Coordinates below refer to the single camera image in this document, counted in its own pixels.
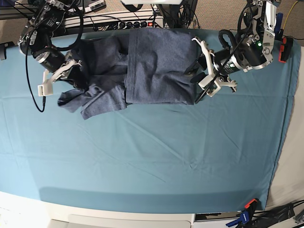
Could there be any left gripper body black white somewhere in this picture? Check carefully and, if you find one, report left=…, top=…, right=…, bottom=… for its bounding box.
left=192, top=37, right=238, bottom=93

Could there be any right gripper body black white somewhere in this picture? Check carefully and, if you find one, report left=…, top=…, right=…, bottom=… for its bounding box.
left=33, top=48, right=83, bottom=83

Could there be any blue heathered T-shirt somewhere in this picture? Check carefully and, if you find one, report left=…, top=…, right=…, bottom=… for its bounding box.
left=57, top=28, right=197, bottom=119

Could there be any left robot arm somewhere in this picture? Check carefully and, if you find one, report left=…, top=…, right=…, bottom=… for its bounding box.
left=184, top=0, right=281, bottom=97

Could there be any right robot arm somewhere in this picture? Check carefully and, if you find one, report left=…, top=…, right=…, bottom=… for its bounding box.
left=18, top=0, right=84, bottom=73

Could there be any black clamp left edge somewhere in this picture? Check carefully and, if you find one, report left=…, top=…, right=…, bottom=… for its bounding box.
left=0, top=41, right=15, bottom=60

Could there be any white power strip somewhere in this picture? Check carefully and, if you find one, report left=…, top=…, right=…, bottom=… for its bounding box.
left=106, top=18, right=164, bottom=30

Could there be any orange black clamp top right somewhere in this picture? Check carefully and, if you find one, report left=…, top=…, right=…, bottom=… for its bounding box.
left=278, top=37, right=294, bottom=63

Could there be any blue clamp top right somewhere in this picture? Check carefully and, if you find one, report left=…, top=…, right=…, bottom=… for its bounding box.
left=274, top=13, right=283, bottom=40

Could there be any teal table cloth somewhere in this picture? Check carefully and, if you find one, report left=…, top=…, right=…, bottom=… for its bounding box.
left=0, top=42, right=301, bottom=213

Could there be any orange blue clamp bottom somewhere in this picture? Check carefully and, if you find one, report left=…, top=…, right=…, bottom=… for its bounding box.
left=226, top=198, right=259, bottom=228

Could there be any black bag bottom right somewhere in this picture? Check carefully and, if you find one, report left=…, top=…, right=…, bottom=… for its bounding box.
left=245, top=203, right=295, bottom=228

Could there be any black camera cable left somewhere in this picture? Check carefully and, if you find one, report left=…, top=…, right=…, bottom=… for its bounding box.
left=194, top=80, right=216, bottom=105

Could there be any black camera cable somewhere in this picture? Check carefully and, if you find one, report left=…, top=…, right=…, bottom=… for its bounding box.
left=25, top=23, right=47, bottom=113
left=194, top=80, right=216, bottom=105

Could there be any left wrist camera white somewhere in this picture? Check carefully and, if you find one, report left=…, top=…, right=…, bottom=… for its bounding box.
left=198, top=75, right=221, bottom=97

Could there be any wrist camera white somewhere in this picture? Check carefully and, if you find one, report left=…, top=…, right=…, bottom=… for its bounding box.
left=198, top=75, right=221, bottom=97
left=38, top=79, right=53, bottom=97

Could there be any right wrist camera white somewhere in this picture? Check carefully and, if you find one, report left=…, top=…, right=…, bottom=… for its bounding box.
left=38, top=79, right=53, bottom=97

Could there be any black camera cable right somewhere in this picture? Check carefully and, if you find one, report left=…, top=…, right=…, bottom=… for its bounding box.
left=25, top=23, right=47, bottom=113

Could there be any yellow cable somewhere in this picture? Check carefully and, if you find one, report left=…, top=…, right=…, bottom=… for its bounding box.
left=284, top=0, right=299, bottom=30

